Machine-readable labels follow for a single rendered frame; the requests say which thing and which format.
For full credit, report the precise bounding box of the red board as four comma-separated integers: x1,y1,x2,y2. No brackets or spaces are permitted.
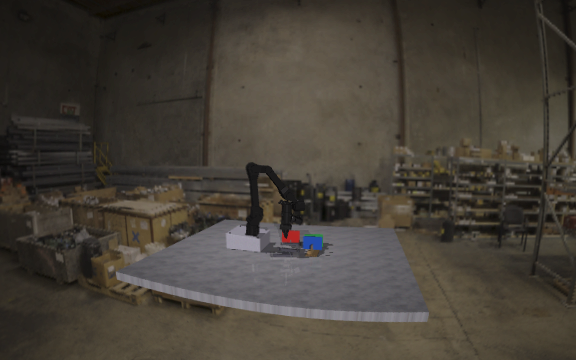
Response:
282,230,300,243

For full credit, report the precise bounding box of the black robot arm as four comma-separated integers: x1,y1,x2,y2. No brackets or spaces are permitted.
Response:
245,162,306,237

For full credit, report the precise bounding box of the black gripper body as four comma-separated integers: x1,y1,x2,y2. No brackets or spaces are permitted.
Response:
280,212,292,230

